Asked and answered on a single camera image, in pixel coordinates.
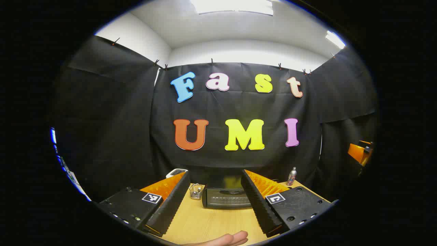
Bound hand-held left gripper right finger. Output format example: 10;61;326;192
241;169;338;238

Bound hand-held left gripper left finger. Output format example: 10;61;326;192
97;171;191;237

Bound black electric oven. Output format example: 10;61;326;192
202;175;255;209

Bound white toaster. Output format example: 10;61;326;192
166;168;188;178

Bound black backdrop cloth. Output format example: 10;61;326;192
51;34;378;203

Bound ceiling light panel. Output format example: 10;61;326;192
191;0;274;16
325;31;346;49

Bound wire mesh holder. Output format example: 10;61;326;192
189;183;205;200

